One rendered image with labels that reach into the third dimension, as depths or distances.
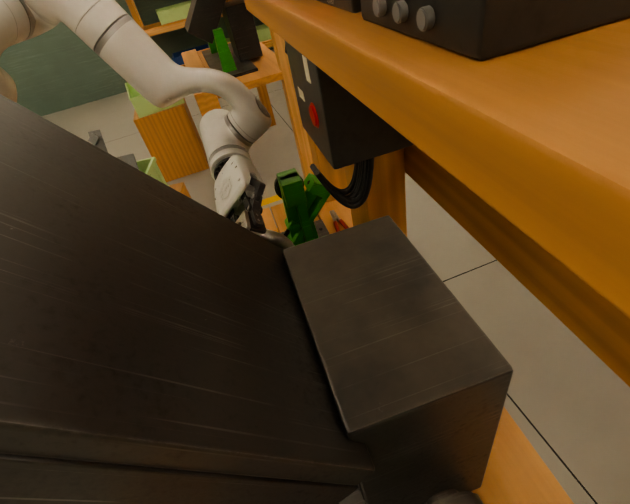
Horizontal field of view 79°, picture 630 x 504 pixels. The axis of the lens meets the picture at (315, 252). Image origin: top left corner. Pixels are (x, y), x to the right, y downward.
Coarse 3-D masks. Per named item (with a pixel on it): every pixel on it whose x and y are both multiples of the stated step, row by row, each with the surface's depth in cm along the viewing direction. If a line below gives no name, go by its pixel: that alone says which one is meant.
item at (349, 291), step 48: (336, 240) 58; (384, 240) 56; (336, 288) 51; (384, 288) 49; (432, 288) 48; (336, 336) 45; (384, 336) 44; (432, 336) 42; (480, 336) 41; (336, 384) 40; (384, 384) 39; (432, 384) 38; (480, 384) 38; (384, 432) 38; (432, 432) 42; (480, 432) 46; (384, 480) 46; (432, 480) 51; (480, 480) 57
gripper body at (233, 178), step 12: (240, 156) 72; (216, 168) 73; (228, 168) 71; (240, 168) 68; (252, 168) 71; (216, 180) 74; (228, 180) 70; (240, 180) 67; (216, 192) 73; (228, 192) 69; (240, 192) 66; (252, 192) 69; (216, 204) 73; (228, 204) 68; (240, 204) 69
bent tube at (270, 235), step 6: (240, 216) 65; (246, 216) 64; (240, 222) 66; (246, 222) 63; (246, 228) 62; (258, 234) 66; (264, 234) 66; (270, 234) 67; (276, 234) 68; (270, 240) 67; (276, 240) 68; (282, 240) 69; (288, 240) 70; (282, 246) 69; (288, 246) 70
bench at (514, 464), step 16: (272, 208) 135; (336, 208) 127; (272, 224) 127; (352, 224) 119; (496, 432) 67; (512, 432) 67; (496, 448) 65; (512, 448) 65; (528, 448) 65; (496, 464) 64; (512, 464) 63; (528, 464) 63; (544, 464) 62; (496, 480) 62; (512, 480) 62; (528, 480) 61; (544, 480) 61; (480, 496) 61; (496, 496) 60; (512, 496) 60; (528, 496) 60; (544, 496) 59; (560, 496) 59
